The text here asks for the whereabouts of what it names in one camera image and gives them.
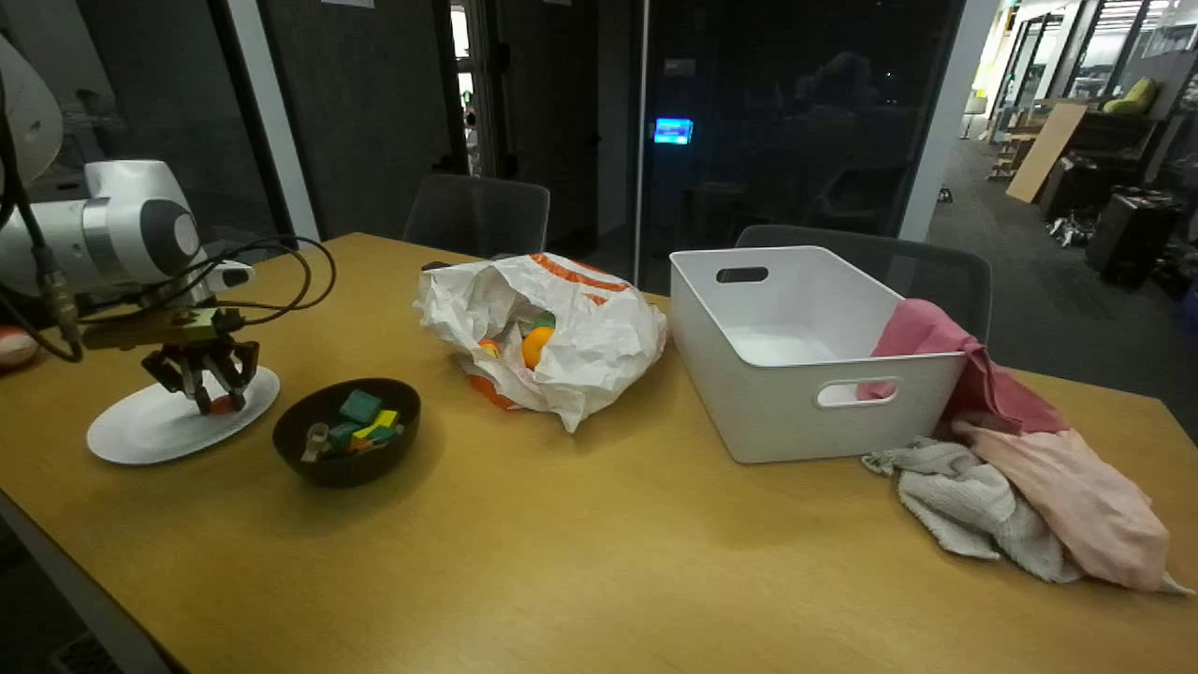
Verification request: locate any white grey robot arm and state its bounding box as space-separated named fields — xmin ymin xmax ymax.
xmin=0 ymin=36 xmax=258 ymax=417

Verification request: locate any black bowl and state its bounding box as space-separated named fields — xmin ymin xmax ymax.
xmin=272 ymin=379 xmax=419 ymax=488

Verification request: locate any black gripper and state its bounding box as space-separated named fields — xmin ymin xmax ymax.
xmin=142 ymin=332 xmax=258 ymax=417

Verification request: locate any dark pink cloth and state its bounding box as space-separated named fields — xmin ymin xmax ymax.
xmin=876 ymin=298 xmax=1062 ymax=433

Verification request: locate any light pink cloth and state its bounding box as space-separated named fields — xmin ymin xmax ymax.
xmin=958 ymin=423 xmax=1188 ymax=595

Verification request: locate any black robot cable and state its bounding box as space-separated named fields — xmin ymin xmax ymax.
xmin=0 ymin=70 xmax=339 ymax=367

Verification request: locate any wooden board leaning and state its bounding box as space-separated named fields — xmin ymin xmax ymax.
xmin=1006 ymin=102 xmax=1086 ymax=203

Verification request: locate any white plastic bin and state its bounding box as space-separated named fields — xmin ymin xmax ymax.
xmin=671 ymin=248 xmax=963 ymax=466

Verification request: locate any grey white cloth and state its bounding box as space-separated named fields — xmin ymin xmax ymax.
xmin=860 ymin=437 xmax=1079 ymax=583

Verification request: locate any white orange plastic bag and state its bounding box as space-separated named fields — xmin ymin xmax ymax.
xmin=417 ymin=251 xmax=668 ymax=432

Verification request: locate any blue lit wall screen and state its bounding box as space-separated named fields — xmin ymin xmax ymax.
xmin=651 ymin=117 xmax=693 ymax=145

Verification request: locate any grey office chair left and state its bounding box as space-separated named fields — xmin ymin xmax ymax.
xmin=405 ymin=171 xmax=550 ymax=255

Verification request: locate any white paper plate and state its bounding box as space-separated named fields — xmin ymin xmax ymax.
xmin=86 ymin=367 xmax=281 ymax=469

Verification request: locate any teal green block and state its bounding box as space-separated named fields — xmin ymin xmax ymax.
xmin=339 ymin=391 xmax=383 ymax=423

